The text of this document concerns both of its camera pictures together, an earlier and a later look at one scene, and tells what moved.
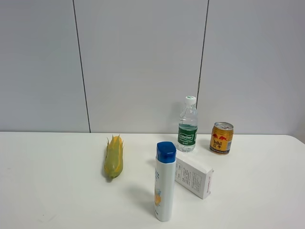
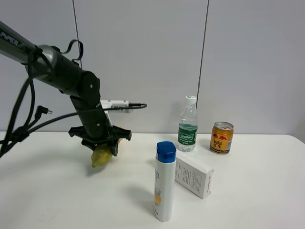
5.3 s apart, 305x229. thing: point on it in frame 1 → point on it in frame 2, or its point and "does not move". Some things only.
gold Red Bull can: (221, 138) does not move
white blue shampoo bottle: (165, 182) does not move
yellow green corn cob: (114, 164) → (101, 154)
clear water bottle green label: (188, 126) does not move
